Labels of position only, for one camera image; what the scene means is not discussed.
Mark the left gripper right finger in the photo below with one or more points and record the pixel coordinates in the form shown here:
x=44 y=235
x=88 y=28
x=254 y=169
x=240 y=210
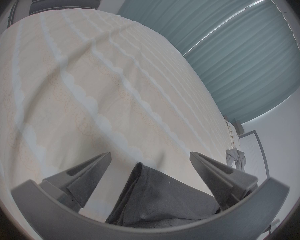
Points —
x=225 y=181

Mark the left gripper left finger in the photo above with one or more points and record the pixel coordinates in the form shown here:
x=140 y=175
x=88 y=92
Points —
x=72 y=184

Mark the black T-shirt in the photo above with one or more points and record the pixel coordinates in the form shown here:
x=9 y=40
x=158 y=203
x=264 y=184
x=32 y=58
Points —
x=160 y=199

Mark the pile of clothes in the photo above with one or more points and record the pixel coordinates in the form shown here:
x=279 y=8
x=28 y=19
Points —
x=236 y=159

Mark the white printed pillow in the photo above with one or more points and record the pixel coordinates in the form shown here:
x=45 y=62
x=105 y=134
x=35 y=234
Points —
x=232 y=134

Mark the grey bedside table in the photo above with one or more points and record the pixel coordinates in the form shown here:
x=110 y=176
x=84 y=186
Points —
x=238 y=127

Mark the bed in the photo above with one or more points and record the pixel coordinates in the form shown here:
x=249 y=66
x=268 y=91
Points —
x=90 y=84

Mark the blue-green curtain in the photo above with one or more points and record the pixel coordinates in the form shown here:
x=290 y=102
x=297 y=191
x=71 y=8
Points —
x=185 y=14
x=255 y=64

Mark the black dressing table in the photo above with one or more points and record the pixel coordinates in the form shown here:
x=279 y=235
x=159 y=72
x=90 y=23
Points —
x=13 y=12

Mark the black chest of drawers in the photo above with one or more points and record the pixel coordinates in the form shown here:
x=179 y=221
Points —
x=65 y=0

